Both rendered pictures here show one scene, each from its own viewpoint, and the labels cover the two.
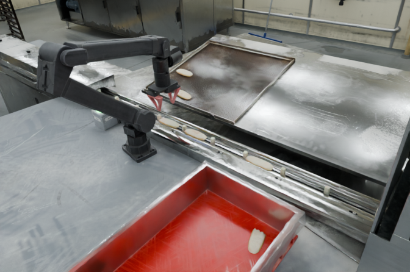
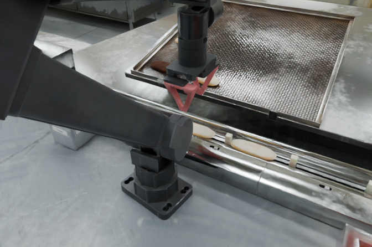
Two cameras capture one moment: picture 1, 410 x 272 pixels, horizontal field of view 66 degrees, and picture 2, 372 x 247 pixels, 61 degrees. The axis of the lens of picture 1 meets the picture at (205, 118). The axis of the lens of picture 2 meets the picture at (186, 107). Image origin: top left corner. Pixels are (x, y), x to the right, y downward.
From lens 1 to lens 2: 0.65 m
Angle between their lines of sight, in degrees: 10
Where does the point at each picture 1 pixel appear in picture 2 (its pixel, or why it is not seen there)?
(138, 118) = (174, 136)
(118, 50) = not seen: outside the picture
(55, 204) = not seen: outside the picture
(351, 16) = not seen: outside the picture
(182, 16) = not seen: outside the picture
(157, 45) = not seen: outside the picture
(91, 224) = not seen: outside the picture
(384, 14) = not seen: outside the picture
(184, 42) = (129, 12)
